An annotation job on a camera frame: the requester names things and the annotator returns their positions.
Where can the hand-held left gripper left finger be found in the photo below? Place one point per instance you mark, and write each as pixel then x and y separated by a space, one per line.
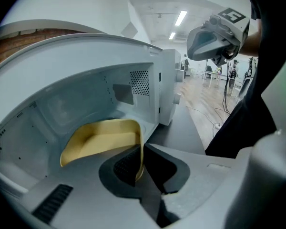
pixel 90 199

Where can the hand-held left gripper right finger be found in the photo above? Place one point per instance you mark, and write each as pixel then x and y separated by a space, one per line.
pixel 205 187

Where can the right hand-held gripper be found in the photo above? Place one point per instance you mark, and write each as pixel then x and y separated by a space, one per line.
pixel 238 30

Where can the yellow container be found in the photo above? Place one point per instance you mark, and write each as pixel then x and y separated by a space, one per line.
pixel 109 139

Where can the white microwave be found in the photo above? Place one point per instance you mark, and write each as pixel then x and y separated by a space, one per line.
pixel 74 63

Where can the person's right forearm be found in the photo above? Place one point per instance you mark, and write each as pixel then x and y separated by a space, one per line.
pixel 251 44

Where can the long ceiling light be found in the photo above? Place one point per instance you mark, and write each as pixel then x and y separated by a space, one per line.
pixel 181 18
pixel 172 35

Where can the white background table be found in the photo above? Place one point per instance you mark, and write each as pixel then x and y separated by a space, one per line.
pixel 211 72

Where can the dark grey table white legs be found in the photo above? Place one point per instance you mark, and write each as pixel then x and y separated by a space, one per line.
pixel 181 132

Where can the person's black clothing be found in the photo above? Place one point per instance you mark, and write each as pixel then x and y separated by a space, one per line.
pixel 248 118

